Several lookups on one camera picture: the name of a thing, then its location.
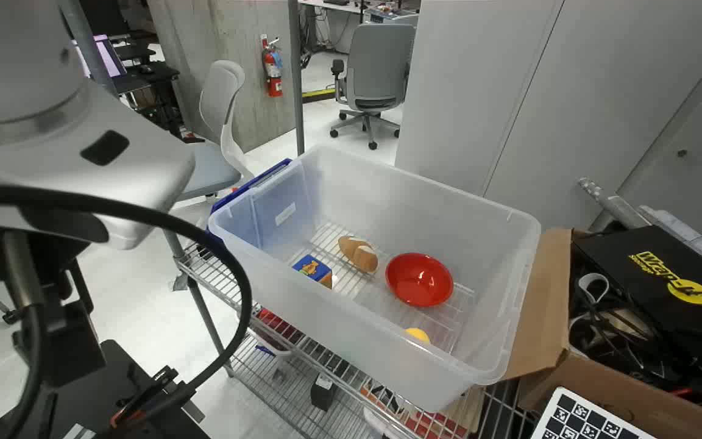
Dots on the white armless office chair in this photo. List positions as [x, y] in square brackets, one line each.
[220, 94]

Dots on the black stand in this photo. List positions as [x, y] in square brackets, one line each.
[67, 350]

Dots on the grey office chair with armrests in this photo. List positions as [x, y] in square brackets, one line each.
[376, 69]

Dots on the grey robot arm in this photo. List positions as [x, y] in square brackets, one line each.
[25, 50]

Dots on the white cabinet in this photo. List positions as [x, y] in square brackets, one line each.
[529, 98]

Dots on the colourful printed cube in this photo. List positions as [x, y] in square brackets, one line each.
[313, 266]

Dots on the clear plastic storage bin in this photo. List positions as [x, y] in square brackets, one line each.
[382, 195]

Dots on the black bag yellow logo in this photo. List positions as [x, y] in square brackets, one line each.
[626, 251]

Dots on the brown toy bread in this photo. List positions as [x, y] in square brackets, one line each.
[358, 255]

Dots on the yellow ball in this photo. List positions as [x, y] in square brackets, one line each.
[418, 335]

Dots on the black desk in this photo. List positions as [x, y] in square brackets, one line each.
[143, 76]

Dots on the black white calibration board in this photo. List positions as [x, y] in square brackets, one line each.
[578, 417]

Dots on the large cardboard box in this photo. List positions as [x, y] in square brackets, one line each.
[546, 309]

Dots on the laptop with purple screen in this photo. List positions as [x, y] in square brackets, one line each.
[107, 57]

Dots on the silver metal rod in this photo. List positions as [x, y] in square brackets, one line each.
[609, 204]

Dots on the red bowl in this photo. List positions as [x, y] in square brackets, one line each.
[420, 282]

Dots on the red fire extinguisher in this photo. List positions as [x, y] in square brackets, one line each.
[270, 69]

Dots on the thin metal shelf post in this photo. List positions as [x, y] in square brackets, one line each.
[295, 82]

